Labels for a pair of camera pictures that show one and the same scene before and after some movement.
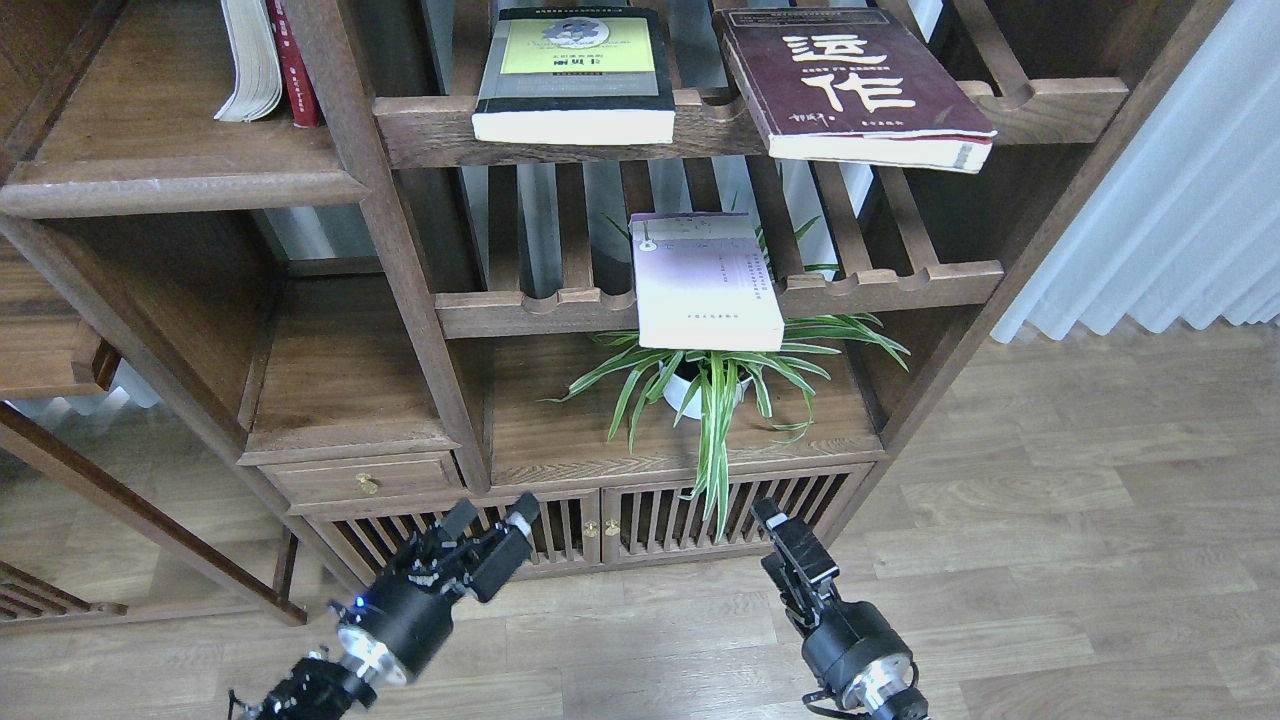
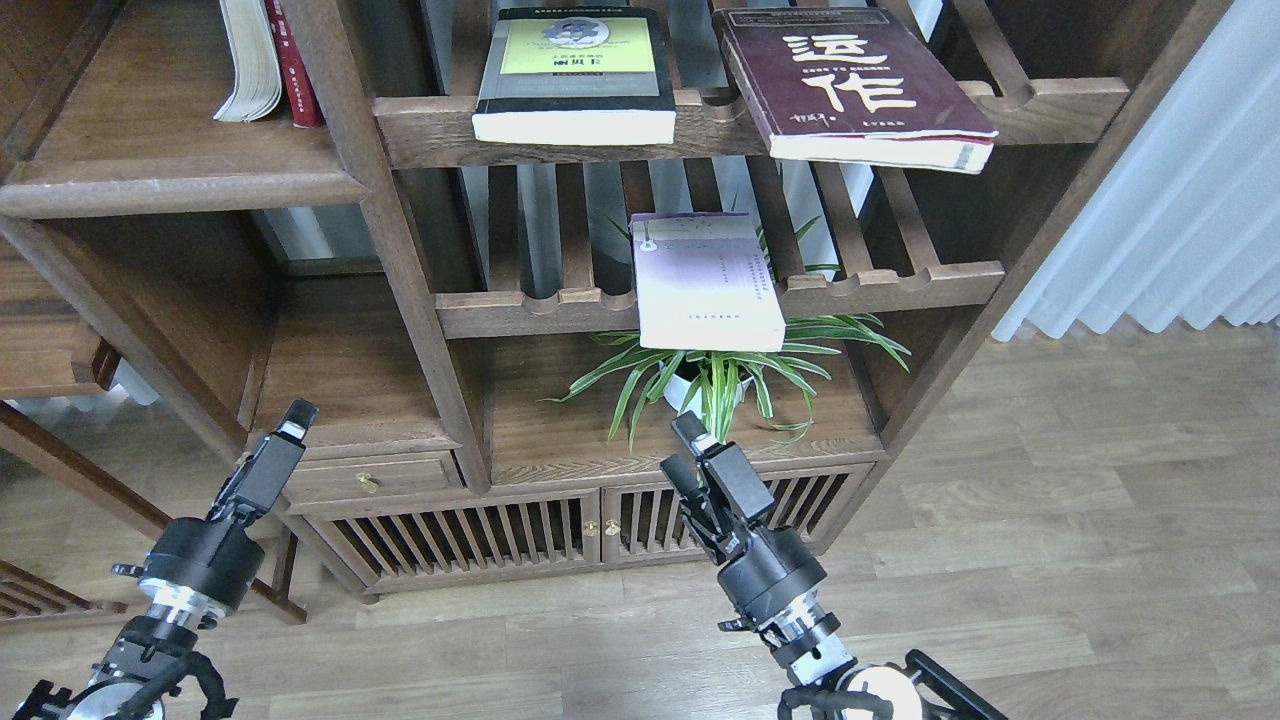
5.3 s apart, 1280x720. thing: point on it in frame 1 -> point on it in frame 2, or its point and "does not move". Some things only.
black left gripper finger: x=459 y=517 -> x=297 y=421
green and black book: x=575 y=74 does not move
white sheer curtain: x=1183 y=222 does not move
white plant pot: x=676 y=391 does not move
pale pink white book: x=704 y=283 does not move
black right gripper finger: x=767 y=511 -> x=683 y=482
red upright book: x=297 y=81 does not move
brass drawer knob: x=367 y=484 does not move
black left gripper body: x=392 y=629 -> x=205 y=567
